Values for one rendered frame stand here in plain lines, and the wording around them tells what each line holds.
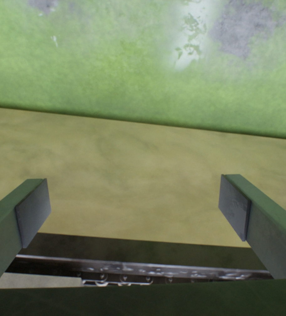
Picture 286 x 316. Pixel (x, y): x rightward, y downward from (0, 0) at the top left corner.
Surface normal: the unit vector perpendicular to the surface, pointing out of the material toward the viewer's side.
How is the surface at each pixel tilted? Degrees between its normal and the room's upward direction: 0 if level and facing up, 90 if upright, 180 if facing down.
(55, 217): 90
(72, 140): 90
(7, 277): 80
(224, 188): 88
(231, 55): 0
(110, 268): 0
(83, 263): 0
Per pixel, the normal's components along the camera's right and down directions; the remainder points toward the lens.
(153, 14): -0.01, 0.65
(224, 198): -1.00, 0.02
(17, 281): 0.12, -0.63
